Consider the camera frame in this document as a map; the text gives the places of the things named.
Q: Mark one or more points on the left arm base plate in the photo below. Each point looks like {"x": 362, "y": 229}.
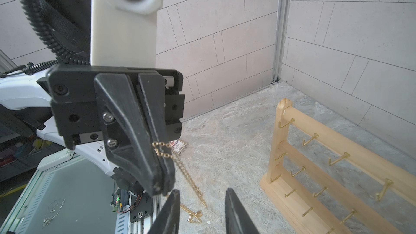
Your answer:
{"x": 142, "y": 206}

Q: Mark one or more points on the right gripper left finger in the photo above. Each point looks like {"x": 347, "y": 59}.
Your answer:
{"x": 168, "y": 219}

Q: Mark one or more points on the small printed card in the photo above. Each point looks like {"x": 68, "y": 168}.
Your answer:
{"x": 178, "y": 146}

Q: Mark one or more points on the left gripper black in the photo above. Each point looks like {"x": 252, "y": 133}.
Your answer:
{"x": 128, "y": 108}

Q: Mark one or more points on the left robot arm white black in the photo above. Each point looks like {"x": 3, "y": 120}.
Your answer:
{"x": 64, "y": 26}

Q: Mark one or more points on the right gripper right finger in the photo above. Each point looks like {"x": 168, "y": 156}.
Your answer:
{"x": 237, "y": 219}

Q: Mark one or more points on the wooden jewelry display stand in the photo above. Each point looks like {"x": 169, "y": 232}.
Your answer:
{"x": 324, "y": 183}

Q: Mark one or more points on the white ventilation grille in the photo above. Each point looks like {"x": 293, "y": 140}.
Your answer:
{"x": 123, "y": 223}

